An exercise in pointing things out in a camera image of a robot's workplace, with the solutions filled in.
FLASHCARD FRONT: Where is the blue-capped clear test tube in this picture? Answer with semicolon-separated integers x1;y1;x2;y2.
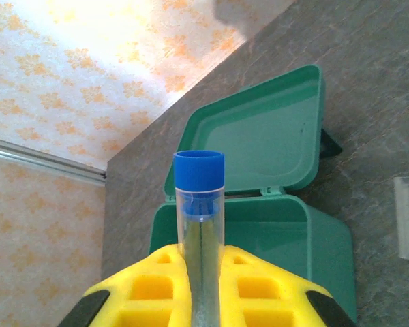
164;149;226;327

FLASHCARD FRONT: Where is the green plastic storage box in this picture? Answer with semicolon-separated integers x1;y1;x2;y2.
149;64;358;327

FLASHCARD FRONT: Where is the aluminium frame post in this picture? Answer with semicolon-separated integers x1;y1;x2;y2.
0;135;107;187

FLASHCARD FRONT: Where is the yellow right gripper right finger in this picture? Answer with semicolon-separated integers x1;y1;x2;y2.
220;243;357;327

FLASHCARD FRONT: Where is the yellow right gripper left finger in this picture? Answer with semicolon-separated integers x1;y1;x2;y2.
56;243;196;327

